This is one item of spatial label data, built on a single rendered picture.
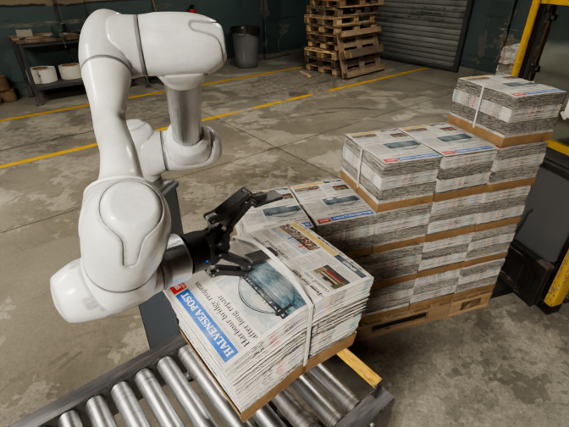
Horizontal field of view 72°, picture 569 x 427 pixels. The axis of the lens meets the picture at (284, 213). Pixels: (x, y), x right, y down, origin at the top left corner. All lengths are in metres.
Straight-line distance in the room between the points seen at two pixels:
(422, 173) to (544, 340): 1.31
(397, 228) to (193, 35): 1.28
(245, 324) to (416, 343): 1.68
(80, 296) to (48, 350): 1.93
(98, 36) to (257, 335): 0.70
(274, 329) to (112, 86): 0.58
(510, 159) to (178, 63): 1.58
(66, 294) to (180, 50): 0.58
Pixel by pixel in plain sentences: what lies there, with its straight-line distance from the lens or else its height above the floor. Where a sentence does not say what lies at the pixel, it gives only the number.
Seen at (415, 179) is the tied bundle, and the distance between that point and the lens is 1.79.
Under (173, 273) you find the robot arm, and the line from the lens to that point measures 0.69.
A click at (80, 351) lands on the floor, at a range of 2.49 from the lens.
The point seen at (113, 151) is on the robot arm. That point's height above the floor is 1.52.
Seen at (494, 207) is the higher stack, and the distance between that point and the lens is 2.21.
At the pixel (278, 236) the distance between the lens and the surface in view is 0.99.
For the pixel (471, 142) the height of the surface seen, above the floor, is 1.07.
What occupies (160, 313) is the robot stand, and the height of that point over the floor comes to 0.41.
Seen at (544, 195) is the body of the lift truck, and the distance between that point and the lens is 2.81.
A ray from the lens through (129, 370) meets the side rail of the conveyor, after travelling 1.24.
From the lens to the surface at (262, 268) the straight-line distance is 0.89.
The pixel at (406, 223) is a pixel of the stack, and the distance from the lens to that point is 1.90.
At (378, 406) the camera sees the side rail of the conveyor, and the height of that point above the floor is 0.80.
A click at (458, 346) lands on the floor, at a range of 2.44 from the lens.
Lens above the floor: 1.74
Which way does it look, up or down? 32 degrees down
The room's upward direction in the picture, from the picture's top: straight up
